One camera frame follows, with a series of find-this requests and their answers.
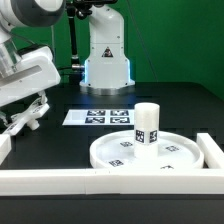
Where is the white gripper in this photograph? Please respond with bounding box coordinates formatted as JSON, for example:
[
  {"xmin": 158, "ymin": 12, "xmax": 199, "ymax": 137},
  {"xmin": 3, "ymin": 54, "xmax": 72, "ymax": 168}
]
[{"xmin": 0, "ymin": 46, "xmax": 60, "ymax": 107}]

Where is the white cross-shaped table base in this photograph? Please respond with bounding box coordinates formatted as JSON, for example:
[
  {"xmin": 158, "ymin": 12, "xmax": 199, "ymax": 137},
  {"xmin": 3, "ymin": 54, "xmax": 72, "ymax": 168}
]
[{"xmin": 4, "ymin": 98, "xmax": 49, "ymax": 136}]

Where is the white round table top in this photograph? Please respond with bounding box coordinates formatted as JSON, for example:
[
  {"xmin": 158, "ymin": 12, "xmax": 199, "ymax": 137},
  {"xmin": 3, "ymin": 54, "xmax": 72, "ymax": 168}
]
[{"xmin": 90, "ymin": 130, "xmax": 204, "ymax": 170}]

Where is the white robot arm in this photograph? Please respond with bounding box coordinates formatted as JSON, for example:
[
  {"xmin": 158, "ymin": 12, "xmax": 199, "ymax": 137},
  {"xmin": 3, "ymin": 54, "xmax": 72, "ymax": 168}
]
[{"xmin": 0, "ymin": 0, "xmax": 134, "ymax": 107}]

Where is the white marker sheet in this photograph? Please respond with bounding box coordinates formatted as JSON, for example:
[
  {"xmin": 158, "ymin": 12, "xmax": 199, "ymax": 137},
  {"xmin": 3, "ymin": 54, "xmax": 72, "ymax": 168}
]
[{"xmin": 63, "ymin": 109, "xmax": 134, "ymax": 126}]

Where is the white U-shaped boundary fence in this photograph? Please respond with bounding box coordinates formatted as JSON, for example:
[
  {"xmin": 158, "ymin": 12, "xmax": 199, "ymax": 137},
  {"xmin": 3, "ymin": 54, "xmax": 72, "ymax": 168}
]
[{"xmin": 0, "ymin": 133, "xmax": 224, "ymax": 196}]

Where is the white cable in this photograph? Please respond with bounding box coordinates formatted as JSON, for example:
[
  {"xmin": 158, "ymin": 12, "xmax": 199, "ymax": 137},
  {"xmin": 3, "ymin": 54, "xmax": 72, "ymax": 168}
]
[{"xmin": 50, "ymin": 24, "xmax": 57, "ymax": 54}]

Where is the black camera stand pole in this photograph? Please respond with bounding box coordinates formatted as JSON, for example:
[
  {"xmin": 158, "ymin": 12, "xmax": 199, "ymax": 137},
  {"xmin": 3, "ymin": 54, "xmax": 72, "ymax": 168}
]
[{"xmin": 66, "ymin": 0, "xmax": 91, "ymax": 83}]

